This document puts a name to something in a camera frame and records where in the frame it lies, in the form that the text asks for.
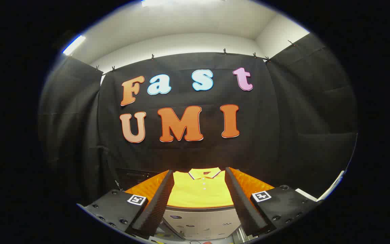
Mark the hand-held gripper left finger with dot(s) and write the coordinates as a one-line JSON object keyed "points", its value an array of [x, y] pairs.
{"points": [[159, 203]]}

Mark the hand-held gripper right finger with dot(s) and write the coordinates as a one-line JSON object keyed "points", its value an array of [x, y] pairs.
{"points": [[240, 206]]}

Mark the yellow polo shirt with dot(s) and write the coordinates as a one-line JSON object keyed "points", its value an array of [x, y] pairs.
{"points": [[198, 193]]}

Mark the black backdrop cloth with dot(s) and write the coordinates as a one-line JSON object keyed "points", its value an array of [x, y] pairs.
{"points": [[195, 152]]}

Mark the white panel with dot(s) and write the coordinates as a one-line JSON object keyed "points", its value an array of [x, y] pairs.
{"points": [[330, 188]]}

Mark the long ceiling light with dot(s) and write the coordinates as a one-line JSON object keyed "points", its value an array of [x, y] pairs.
{"points": [[74, 45]]}

